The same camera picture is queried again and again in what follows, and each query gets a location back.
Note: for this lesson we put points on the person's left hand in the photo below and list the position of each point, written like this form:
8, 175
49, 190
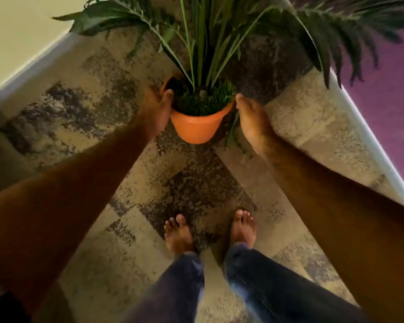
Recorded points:
155, 112

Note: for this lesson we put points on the person's right hand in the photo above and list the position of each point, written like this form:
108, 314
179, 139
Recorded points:
254, 122

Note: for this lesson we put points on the green artificial palm plant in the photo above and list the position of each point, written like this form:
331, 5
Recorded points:
195, 127

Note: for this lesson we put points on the person's left forearm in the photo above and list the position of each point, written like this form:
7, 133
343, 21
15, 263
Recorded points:
64, 198

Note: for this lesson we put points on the person's right forearm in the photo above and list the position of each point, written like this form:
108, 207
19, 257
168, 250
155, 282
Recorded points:
340, 215

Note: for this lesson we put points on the person's right foot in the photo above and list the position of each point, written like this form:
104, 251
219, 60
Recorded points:
243, 230

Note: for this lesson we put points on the person's foot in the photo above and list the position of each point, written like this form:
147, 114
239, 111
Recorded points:
243, 230
178, 237

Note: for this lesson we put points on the person's left foot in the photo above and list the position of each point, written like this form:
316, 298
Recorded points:
178, 237

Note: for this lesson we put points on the person's right jeans leg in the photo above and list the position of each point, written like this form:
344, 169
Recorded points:
276, 292

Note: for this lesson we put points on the person's jeans leg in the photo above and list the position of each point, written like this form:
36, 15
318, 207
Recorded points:
175, 292
276, 292

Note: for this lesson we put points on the person's left jeans leg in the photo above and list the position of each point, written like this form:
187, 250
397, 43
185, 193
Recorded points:
175, 292

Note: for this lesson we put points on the white baseboard under purple wall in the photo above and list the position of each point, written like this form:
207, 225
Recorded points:
367, 131

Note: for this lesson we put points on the white baseboard under yellow wall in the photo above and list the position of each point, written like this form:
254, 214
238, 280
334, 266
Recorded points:
27, 68

